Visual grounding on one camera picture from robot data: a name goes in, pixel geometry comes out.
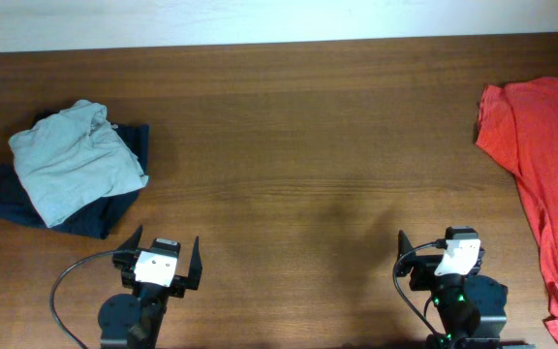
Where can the red crumpled garment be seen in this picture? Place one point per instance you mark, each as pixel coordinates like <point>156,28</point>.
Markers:
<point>518,129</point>

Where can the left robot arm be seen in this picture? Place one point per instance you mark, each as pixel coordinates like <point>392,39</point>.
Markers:
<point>134,320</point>

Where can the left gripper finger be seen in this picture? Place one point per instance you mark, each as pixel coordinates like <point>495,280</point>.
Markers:
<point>195,267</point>
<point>131,244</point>

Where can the folded grey shirt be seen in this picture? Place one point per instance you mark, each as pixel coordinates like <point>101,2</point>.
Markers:
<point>73,158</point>

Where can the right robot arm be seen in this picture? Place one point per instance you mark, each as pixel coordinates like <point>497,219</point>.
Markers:
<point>471,306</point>

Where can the folded navy garment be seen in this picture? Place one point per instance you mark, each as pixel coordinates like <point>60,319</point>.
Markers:
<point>94,220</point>

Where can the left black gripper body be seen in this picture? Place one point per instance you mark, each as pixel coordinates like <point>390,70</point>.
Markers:
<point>176,288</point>

